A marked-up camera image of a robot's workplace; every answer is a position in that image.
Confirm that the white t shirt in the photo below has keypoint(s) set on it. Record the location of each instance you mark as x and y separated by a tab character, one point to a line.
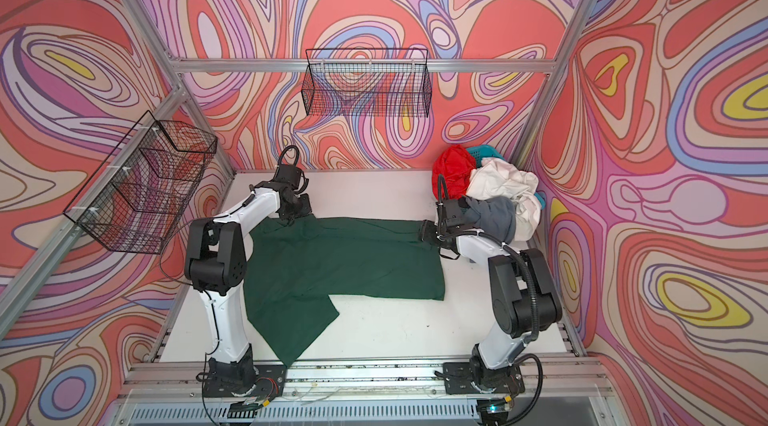
528	216

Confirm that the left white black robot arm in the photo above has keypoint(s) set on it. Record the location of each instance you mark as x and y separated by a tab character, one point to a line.
215	266

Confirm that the black wire basket wall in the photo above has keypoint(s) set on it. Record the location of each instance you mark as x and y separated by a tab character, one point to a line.
161	164
391	91

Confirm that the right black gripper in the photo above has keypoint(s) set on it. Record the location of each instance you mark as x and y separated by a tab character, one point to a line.
426	232

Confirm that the red t shirt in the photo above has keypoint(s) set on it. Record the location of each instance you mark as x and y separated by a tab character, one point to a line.
455	165

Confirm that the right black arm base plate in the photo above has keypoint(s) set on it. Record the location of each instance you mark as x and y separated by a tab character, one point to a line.
472	377

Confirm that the black wire basket back wall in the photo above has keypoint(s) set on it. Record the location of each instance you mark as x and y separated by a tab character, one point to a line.
391	91

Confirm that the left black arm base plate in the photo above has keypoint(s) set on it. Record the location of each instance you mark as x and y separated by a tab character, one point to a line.
260	381

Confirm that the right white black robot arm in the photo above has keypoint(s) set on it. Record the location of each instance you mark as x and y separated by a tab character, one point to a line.
523	296

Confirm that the aluminium frame back beam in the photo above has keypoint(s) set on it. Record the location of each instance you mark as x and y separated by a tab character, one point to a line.
296	65

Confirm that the black wire basket left wall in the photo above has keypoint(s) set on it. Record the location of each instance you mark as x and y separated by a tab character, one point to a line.
161	164

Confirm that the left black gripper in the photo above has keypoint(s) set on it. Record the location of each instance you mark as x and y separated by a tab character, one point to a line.
305	211

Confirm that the grey t shirt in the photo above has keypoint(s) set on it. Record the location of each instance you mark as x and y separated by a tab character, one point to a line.
495	216

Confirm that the green t shirt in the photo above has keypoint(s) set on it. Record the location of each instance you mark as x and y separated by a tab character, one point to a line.
297	268

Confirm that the aluminium front rail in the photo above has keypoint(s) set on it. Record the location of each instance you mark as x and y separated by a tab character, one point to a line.
408	391

